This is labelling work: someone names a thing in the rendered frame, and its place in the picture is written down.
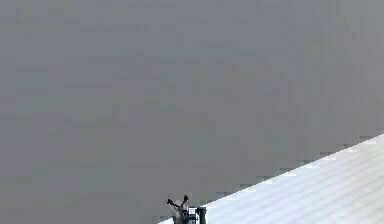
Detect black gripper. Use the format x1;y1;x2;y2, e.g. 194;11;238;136
166;194;191;224

